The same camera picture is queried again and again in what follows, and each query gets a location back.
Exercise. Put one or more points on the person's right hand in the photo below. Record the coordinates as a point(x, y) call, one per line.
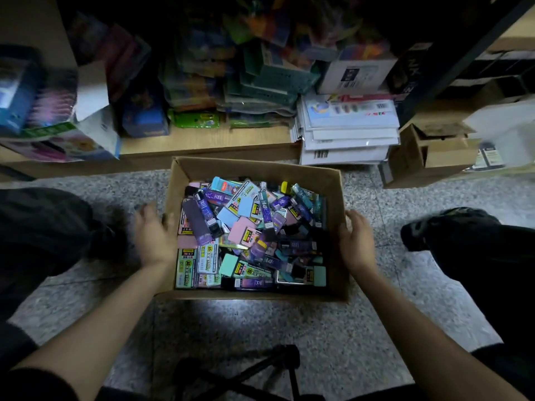
point(358, 244)

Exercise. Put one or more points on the person's left hand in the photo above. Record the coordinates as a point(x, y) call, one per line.
point(155, 238)

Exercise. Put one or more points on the pile of pencil lead cases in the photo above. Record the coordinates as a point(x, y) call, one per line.
point(251, 238)

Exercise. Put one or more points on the wooden shelf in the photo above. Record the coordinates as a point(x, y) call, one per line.
point(209, 139)

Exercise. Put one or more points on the brown cardboard box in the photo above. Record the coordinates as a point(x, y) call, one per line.
point(251, 167)

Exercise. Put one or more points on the person's right forearm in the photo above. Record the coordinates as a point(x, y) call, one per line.
point(426, 346)

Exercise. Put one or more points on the person's left forearm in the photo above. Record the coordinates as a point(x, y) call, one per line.
point(109, 330)

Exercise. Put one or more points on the person's right shoe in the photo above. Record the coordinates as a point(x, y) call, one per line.
point(447, 225)

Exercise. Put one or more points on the stack of white packets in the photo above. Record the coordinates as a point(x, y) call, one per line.
point(347, 129)

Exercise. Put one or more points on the small open brown carton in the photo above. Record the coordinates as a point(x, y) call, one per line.
point(435, 150)

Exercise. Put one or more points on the black folding stool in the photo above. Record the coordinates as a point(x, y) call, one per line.
point(242, 376)

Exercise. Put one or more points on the white printed carton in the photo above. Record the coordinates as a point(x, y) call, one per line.
point(355, 75)

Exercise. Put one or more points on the heap of green teal packs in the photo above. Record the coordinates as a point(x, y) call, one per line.
point(242, 79)

